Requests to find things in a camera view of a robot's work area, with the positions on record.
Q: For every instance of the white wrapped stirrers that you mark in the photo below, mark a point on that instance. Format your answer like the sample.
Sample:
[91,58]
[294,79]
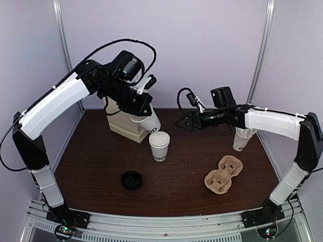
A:
[245,133]

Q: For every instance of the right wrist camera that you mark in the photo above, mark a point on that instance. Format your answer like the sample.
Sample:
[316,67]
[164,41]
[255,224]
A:
[196,102]

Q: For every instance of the black cup lid stack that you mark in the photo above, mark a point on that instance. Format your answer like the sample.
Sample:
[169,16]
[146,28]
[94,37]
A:
[131,180]

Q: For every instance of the left aluminium frame post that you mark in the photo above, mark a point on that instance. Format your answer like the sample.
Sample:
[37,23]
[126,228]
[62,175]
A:
[60,24]

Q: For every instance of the right aluminium frame post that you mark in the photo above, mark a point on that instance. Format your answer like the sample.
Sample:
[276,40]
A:
[267,29]

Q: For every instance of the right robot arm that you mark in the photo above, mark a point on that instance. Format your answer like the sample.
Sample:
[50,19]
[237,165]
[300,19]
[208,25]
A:
[303,130]

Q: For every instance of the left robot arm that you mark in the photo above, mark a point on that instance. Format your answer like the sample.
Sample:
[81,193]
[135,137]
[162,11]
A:
[123,80]

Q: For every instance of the cardboard cup carrier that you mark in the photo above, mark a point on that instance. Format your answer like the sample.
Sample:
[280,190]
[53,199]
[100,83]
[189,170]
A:
[220,180]

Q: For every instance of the white paper cup stack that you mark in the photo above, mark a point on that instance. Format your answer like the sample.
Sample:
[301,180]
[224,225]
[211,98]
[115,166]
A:
[151,124]

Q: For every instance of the front aluminium rail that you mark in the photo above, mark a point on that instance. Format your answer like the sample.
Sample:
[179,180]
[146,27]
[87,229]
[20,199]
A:
[220,227]

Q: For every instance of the aluminium frame post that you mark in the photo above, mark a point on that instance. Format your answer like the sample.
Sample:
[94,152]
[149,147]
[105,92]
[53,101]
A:
[60,24]
[267,29]

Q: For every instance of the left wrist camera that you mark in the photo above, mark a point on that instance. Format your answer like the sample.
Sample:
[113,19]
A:
[145,84]

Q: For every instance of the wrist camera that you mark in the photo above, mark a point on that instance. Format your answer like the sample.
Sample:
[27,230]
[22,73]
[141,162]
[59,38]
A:
[196,102]
[145,84]

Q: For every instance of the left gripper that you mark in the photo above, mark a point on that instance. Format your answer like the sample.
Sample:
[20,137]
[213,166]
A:
[139,110]

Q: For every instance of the white paper bag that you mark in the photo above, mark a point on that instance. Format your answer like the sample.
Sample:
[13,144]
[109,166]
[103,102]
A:
[121,123]

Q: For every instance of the cup holding stirrers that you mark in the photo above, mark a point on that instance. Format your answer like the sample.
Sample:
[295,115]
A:
[239,143]

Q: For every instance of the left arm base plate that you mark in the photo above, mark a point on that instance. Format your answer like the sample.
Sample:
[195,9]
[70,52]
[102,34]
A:
[68,227]

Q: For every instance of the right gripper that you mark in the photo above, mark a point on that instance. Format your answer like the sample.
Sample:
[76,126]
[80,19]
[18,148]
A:
[190,122]

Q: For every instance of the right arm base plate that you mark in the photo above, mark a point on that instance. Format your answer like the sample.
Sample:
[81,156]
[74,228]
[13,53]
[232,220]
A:
[265,223]

